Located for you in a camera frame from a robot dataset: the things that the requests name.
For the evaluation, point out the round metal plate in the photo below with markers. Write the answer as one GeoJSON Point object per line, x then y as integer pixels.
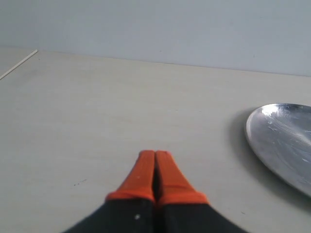
{"type": "Point", "coordinates": [279, 134]}

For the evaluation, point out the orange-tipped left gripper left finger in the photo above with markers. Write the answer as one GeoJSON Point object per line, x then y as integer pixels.
{"type": "Point", "coordinates": [130, 208]}

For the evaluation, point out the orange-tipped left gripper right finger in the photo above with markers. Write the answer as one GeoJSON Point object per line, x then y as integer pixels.
{"type": "Point", "coordinates": [182, 209]}

